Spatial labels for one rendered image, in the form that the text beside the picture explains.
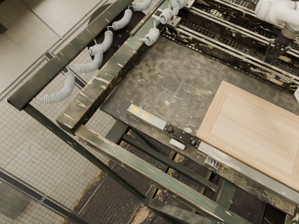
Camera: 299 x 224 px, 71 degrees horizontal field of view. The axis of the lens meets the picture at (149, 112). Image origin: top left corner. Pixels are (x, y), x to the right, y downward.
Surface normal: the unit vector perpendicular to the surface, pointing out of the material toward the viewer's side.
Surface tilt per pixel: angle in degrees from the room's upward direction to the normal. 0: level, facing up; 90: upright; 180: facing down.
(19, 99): 90
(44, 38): 90
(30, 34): 90
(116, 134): 57
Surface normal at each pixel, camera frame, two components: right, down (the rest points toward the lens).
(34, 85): 0.54, -0.14
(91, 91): 0.08, -0.48
